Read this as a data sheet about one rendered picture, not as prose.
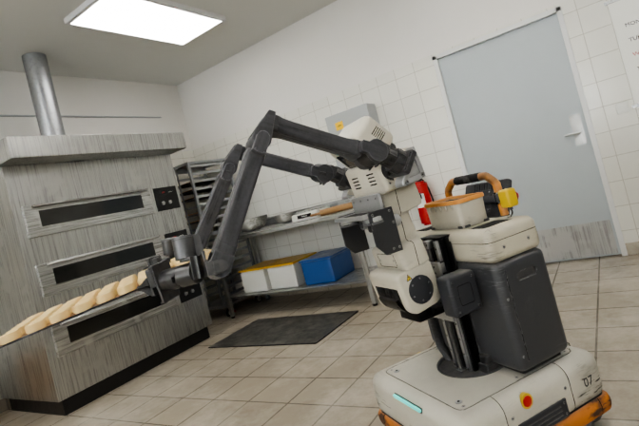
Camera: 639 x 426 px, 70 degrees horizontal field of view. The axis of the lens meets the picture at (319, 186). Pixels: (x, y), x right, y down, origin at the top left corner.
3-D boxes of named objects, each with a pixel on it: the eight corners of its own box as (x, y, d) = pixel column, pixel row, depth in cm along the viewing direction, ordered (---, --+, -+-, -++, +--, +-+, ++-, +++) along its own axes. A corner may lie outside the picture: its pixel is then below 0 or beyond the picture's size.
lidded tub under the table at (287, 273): (270, 290, 481) (264, 266, 482) (295, 278, 520) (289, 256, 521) (299, 287, 461) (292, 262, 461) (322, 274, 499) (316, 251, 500)
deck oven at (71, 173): (75, 423, 306) (5, 136, 310) (-2, 414, 371) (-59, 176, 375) (234, 333, 437) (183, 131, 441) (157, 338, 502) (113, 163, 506)
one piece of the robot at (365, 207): (376, 245, 187) (362, 195, 188) (414, 246, 162) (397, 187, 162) (342, 257, 181) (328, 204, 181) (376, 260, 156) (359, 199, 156)
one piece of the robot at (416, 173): (417, 178, 159) (406, 148, 159) (426, 176, 154) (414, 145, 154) (396, 188, 155) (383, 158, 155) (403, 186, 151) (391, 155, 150)
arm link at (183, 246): (230, 270, 116) (222, 274, 124) (221, 227, 118) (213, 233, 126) (183, 281, 111) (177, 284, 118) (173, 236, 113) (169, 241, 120)
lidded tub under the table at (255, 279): (242, 294, 504) (237, 271, 504) (269, 281, 542) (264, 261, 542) (268, 291, 482) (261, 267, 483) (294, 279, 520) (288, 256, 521)
